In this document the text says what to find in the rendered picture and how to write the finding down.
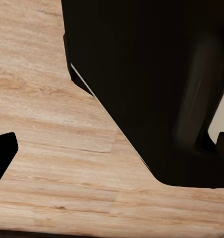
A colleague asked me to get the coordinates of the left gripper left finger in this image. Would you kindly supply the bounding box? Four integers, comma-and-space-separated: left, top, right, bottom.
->
0, 132, 18, 179

